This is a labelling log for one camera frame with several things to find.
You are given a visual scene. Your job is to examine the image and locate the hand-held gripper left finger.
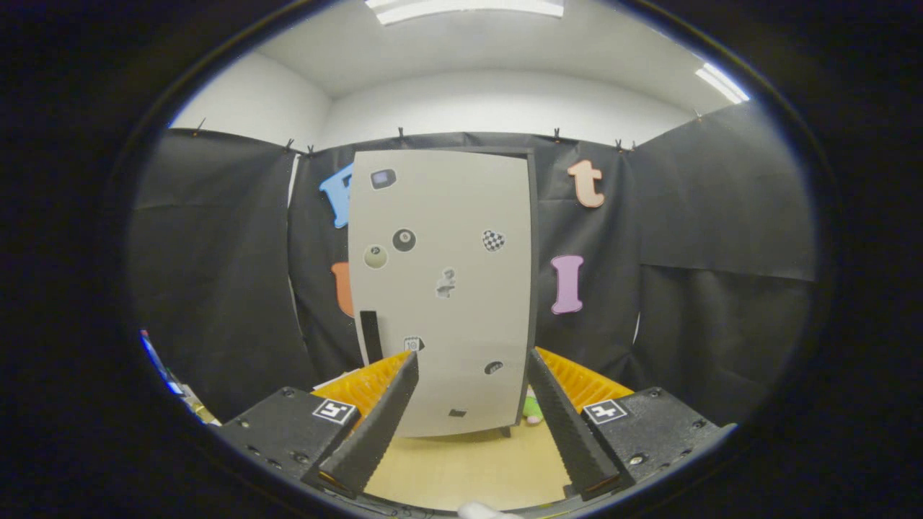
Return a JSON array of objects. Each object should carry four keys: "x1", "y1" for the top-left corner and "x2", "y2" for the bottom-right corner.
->
[{"x1": 216, "y1": 350, "x2": 420, "y2": 500}]

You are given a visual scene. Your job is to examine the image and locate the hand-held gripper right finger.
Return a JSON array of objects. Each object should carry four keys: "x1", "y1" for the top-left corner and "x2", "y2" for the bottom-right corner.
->
[{"x1": 526, "y1": 347, "x2": 738, "y2": 502}]

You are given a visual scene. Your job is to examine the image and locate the black door handle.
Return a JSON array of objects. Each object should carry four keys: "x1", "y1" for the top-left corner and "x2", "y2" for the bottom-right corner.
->
[{"x1": 359, "y1": 310, "x2": 384, "y2": 365}]

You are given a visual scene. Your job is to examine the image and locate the grey shoe cabinet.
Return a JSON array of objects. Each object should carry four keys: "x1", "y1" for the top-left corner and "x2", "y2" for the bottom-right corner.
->
[{"x1": 346, "y1": 146, "x2": 542, "y2": 440}]

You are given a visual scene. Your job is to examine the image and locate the white object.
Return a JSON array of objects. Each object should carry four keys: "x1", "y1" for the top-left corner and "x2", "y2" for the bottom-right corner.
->
[{"x1": 456, "y1": 502, "x2": 524, "y2": 519}]

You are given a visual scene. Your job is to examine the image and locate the white and gold packets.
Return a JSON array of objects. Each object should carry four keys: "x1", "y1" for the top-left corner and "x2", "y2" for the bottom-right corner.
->
[{"x1": 180, "y1": 382, "x2": 221, "y2": 426}]

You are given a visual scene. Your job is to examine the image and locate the colourful printed box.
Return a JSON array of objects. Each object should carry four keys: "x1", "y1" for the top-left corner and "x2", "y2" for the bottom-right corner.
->
[{"x1": 138, "y1": 328, "x2": 181, "y2": 396}]

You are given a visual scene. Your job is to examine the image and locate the black backdrop cloth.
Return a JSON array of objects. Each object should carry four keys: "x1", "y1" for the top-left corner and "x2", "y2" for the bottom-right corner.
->
[{"x1": 128, "y1": 101, "x2": 819, "y2": 426}]

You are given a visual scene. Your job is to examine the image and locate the small ceiling light panel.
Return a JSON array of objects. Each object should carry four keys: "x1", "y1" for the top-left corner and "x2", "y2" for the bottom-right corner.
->
[{"x1": 695, "y1": 62, "x2": 751, "y2": 104}]

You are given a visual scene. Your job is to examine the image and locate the long ceiling light panel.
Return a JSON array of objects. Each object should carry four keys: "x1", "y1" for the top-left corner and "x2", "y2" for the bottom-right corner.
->
[{"x1": 364, "y1": 0, "x2": 565, "y2": 26}]

